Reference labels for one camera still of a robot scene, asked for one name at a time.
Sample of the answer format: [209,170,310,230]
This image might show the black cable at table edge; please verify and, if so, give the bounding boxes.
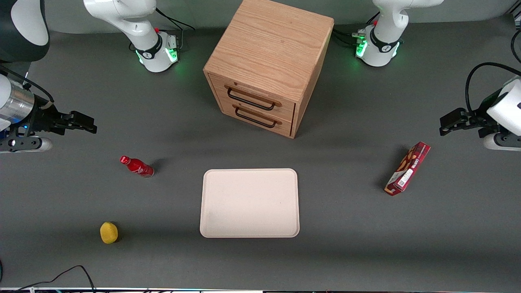
[0,265,96,293]

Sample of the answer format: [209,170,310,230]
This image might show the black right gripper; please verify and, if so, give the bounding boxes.
[24,106,98,136]

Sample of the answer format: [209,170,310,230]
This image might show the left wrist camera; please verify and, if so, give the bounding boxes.
[483,132,521,152]

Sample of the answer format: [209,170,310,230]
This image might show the wooden drawer cabinet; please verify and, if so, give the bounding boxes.
[203,0,335,139]

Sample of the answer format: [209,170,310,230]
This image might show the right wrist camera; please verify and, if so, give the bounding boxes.
[0,136,53,153]

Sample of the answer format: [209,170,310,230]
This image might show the red coke bottle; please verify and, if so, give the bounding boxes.
[120,155,155,179]

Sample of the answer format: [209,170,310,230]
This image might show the red snack box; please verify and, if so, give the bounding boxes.
[384,141,431,197]

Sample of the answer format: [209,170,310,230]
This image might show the black cable at table side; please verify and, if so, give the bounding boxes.
[510,28,521,64]

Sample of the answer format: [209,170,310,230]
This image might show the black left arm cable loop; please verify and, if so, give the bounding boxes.
[465,62,521,115]

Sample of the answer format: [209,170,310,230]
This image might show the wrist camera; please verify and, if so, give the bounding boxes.
[483,132,521,152]
[0,136,53,153]

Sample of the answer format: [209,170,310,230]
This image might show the yellow lemon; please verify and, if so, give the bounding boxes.
[100,221,119,245]

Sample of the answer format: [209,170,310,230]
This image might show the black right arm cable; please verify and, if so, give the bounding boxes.
[0,66,55,103]

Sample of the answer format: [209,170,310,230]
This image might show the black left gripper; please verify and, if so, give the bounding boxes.
[439,107,498,139]

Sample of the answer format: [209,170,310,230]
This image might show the black wire drawer handle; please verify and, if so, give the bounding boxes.
[234,106,278,129]
[227,87,276,112]

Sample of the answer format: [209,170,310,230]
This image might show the black left base cables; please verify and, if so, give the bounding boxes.
[331,11,381,46]

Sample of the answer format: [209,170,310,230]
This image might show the black right base cables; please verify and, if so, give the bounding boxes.
[155,7,196,52]

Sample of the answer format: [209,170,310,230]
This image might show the black base cables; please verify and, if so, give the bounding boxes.
[155,7,196,52]
[331,11,381,46]

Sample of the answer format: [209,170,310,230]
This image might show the beige plastic tray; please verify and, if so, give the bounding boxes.
[199,168,300,238]

